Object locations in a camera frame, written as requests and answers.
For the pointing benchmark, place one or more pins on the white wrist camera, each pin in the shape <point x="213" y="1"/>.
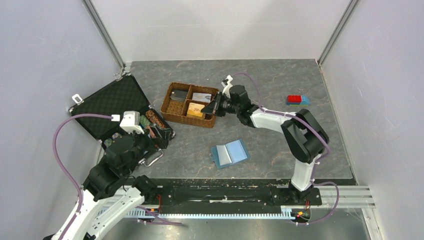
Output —
<point x="226" y="83"/>
<point x="130" y="122"/>

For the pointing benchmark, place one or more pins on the black VIP card stack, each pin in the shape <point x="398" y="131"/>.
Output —
<point x="179" y="95"/>

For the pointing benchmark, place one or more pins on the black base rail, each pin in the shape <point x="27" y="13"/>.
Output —
<point x="229" y="196"/>

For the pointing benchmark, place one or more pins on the red blue toy brick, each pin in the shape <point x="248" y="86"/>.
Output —
<point x="297" y="100"/>

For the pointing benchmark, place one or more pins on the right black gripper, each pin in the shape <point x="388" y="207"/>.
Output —
<point x="212" y="107"/>

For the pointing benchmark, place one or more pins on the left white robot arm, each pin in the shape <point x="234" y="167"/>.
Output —
<point x="103" y="198"/>

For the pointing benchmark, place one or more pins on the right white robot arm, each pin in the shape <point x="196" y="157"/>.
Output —
<point x="305" y="137"/>

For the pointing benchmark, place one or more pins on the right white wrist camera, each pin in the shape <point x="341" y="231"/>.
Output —
<point x="226" y="83"/>

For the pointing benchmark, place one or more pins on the silver VIP card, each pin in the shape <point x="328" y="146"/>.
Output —
<point x="202" y="97"/>

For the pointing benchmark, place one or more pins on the brown woven divided basket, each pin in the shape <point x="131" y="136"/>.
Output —
<point x="176" y="111"/>

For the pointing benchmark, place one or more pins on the blue card holder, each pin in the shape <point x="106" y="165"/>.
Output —
<point x="229" y="154"/>

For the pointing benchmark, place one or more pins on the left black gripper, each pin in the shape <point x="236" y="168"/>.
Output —
<point x="162" y="138"/>

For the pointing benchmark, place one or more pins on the orange black chip row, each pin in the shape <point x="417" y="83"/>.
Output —
<point x="155" y="119"/>

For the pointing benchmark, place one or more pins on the black poker chip case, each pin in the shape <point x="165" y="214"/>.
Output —
<point x="121" y="95"/>

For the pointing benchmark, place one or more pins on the gold VIP card stack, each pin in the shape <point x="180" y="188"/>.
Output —
<point x="195" y="114"/>

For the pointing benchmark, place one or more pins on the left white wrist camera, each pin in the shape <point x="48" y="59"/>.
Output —
<point x="130" y="122"/>

